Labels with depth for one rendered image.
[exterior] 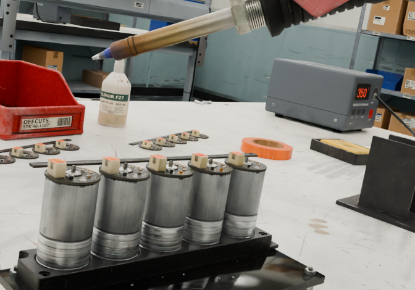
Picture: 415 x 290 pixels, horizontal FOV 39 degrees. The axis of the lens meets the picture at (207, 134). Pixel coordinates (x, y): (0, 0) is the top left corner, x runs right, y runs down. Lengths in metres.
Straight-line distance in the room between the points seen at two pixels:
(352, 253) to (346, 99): 0.52
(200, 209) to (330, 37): 5.41
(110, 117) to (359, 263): 0.38
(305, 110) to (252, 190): 0.62
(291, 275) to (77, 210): 0.13
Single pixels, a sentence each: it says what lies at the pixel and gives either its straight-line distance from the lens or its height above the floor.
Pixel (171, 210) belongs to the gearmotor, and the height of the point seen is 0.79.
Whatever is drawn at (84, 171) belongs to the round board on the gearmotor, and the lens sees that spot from 0.28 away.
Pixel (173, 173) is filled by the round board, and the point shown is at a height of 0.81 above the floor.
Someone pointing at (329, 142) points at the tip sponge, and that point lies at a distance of 0.75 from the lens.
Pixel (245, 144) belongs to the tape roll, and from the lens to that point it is 0.66.
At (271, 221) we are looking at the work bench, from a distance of 0.45.
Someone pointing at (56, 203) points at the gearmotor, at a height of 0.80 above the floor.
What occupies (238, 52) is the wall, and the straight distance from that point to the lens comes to 6.34.
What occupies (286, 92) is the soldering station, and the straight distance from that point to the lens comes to 0.97.
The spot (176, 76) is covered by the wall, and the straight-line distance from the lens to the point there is 6.54.
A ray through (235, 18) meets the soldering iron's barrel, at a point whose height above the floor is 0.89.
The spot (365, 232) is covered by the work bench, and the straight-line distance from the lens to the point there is 0.47.
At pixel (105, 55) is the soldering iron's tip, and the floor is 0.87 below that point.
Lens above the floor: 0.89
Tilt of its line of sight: 11 degrees down
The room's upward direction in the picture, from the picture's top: 9 degrees clockwise
